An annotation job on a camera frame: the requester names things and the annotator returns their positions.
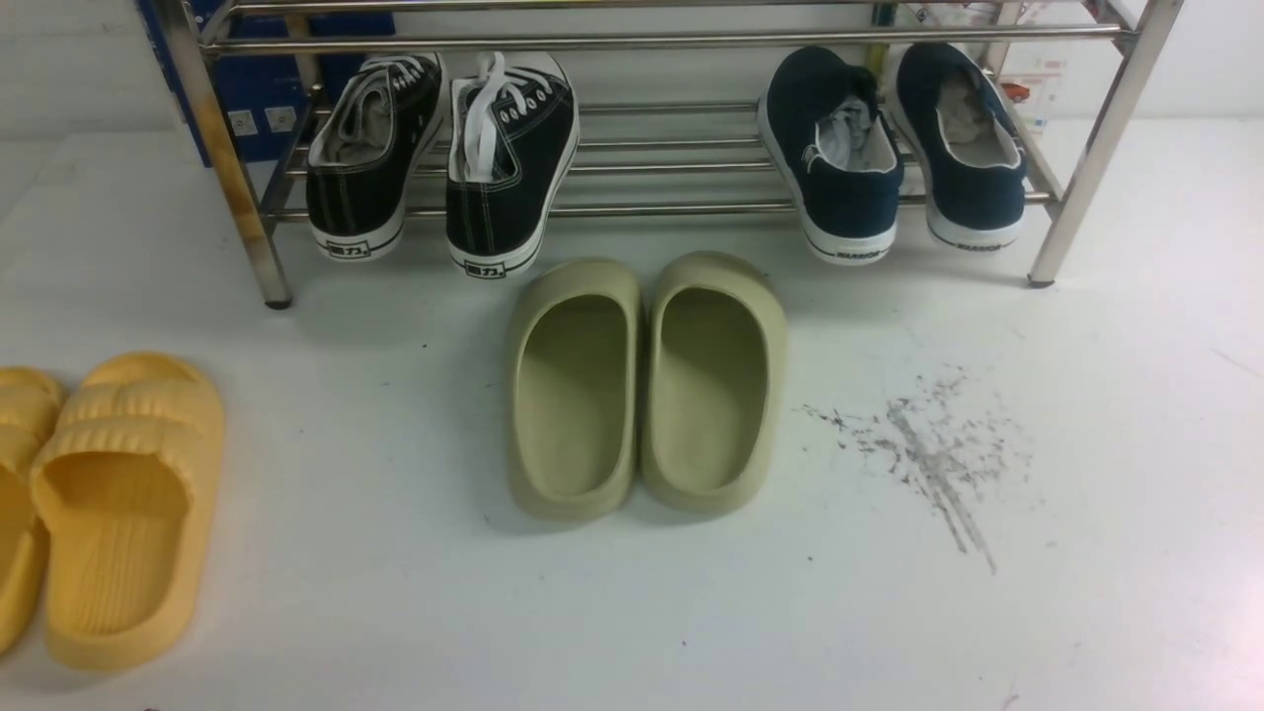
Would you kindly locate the navy slip-on shoe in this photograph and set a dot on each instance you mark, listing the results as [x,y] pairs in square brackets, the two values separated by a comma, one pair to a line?
[821,123]
[972,160]

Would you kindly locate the stainless steel shoe rack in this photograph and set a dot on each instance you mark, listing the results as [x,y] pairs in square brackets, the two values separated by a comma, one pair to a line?
[1139,42]

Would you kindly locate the olive green slipper right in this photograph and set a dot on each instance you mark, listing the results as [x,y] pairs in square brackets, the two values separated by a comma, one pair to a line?
[716,369]

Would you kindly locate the black canvas sneaker left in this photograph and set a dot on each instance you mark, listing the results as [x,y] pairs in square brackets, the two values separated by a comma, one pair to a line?
[359,163]

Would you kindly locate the olive green slipper left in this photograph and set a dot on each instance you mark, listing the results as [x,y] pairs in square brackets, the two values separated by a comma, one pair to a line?
[573,346]

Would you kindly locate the yellow slipper right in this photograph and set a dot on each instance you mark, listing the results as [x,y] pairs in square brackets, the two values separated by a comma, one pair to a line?
[127,488]

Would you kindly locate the blue box behind rack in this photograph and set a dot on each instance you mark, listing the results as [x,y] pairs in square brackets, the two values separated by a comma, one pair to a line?
[262,94]

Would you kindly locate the yellow slipper at edge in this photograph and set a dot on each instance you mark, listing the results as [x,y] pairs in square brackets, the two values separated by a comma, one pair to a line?
[30,405]

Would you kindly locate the white printed carton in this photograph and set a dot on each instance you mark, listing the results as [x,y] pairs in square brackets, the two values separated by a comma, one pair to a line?
[1030,73]

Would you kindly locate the olive green slipper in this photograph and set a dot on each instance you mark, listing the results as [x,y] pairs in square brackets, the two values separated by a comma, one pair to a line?
[716,369]
[573,346]

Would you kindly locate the black canvas sneaker white laces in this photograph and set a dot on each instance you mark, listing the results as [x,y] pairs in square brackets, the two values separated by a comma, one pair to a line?
[516,127]

